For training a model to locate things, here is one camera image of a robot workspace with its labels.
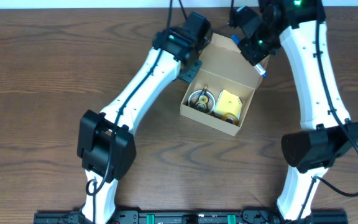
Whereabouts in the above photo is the blue whiteboard marker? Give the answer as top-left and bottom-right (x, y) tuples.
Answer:
(231, 34), (267, 78)

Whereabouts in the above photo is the white masking tape roll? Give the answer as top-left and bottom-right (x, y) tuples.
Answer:
(188, 90), (216, 114)

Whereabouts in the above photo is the cardboard box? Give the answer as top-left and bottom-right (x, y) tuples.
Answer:
(180, 34), (269, 136)

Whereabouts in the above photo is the yellow black correction tape dispenser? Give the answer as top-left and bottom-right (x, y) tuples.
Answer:
(194, 85), (209, 113)

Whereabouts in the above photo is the yellow sticky note pad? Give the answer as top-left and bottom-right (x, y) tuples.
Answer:
(213, 90), (243, 119)

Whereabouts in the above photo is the yellow clear tape roll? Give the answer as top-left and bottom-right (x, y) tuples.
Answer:
(221, 113), (238, 125)

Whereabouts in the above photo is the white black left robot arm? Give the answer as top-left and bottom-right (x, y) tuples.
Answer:
(76, 12), (212, 223)

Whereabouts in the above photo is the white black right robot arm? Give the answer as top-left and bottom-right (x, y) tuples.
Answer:
(228, 0), (358, 223)

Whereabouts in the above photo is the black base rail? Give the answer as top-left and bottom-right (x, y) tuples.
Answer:
(32, 207), (349, 224)

